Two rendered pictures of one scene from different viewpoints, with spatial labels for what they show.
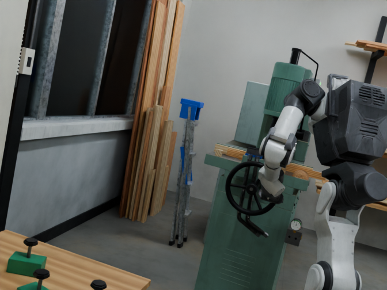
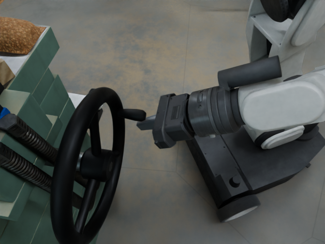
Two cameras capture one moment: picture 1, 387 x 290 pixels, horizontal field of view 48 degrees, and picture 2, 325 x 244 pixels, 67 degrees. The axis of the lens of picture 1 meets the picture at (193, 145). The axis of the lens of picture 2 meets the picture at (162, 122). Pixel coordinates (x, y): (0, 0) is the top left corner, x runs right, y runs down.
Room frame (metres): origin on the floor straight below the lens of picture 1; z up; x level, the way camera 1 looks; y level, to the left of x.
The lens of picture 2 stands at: (2.15, -0.15, 1.24)
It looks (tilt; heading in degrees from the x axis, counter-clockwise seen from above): 57 degrees down; 263
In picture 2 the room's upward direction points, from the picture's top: straight up
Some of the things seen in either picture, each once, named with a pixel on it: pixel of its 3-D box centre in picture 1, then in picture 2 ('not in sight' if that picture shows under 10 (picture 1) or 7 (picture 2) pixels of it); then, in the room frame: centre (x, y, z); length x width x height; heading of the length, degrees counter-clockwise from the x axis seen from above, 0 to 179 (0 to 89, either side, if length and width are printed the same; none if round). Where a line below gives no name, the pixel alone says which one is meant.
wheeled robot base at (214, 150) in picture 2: not in sight; (258, 134); (1.60, -0.70, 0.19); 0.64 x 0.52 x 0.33; 13
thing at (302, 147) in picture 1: (299, 150); not in sight; (2.70, -0.65, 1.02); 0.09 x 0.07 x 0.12; 73
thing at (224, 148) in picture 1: (261, 159); not in sight; (2.60, -0.42, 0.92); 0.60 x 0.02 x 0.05; 73
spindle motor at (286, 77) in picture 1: (283, 91); not in sight; (2.57, -0.45, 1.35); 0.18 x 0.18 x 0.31
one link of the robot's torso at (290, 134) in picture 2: not in sight; (271, 123); (1.57, -0.71, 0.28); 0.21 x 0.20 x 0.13; 13
